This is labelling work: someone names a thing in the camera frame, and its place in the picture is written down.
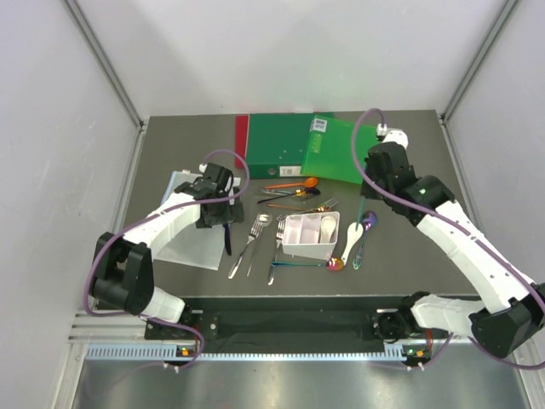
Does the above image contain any white ceramic spoon in container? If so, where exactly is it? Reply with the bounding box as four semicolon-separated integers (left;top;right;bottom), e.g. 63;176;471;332
319;216;337;244

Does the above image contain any silver spoon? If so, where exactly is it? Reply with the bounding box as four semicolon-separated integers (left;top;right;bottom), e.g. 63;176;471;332
246;211;273;277

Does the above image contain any grey slotted cable duct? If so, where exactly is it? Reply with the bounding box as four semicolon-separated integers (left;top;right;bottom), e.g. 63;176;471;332
85;344;406;362

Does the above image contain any white divided plastic container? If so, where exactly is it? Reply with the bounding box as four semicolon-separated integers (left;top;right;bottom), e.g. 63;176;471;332
282;211;340;261

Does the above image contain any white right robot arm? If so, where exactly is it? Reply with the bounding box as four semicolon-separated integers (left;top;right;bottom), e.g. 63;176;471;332
361;124;544;359

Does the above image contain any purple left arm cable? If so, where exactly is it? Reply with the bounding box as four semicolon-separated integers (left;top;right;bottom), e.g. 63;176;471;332
83;148;251;372

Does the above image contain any black iridescent spoon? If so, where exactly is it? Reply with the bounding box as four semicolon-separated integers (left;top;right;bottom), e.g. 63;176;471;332
257;187;321;204

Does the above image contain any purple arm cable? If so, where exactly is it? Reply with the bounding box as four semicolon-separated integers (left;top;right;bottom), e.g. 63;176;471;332
351;107;545;371
83;148;251;372

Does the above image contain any clear mesh zip pouch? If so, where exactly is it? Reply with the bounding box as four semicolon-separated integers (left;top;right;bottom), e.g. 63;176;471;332
151;164;234;270

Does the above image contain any iridescent spoon pink bowl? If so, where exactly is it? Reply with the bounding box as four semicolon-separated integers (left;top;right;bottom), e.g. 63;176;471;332
271;257;345;272

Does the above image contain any dark blue table knife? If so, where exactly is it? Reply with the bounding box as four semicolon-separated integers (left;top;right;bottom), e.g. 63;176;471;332
223;223;232;256

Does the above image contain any dark green ring binder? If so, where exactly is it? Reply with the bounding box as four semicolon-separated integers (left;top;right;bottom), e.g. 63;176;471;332
244;112;335;179

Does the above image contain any teal long-handled spoon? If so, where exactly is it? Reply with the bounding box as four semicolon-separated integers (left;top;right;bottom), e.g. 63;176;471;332
357;196;366;226

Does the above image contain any orange plastic spoon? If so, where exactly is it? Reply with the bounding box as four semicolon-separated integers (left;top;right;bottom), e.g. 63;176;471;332
265;177;318;189

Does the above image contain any white ceramic spoon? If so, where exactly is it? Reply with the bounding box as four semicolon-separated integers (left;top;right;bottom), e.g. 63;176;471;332
319;216;337;244
341;222;364;265

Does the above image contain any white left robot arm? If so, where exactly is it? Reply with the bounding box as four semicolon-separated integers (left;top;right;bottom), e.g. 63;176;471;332
87;163;244;338

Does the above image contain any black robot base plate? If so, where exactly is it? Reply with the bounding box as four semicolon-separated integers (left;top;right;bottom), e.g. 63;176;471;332
143;308;431;343

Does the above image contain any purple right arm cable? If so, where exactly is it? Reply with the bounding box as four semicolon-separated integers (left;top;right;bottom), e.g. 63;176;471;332
351;107;545;371

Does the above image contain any light green plastic folder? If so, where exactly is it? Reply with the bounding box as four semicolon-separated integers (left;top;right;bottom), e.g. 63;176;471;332
301;115;363;185

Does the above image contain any iridescent purple ornate spoon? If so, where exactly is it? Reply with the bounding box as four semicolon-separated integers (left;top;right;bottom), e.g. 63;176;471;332
353;210;378;270

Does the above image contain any red folder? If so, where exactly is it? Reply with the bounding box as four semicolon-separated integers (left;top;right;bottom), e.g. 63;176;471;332
234;115;250;158

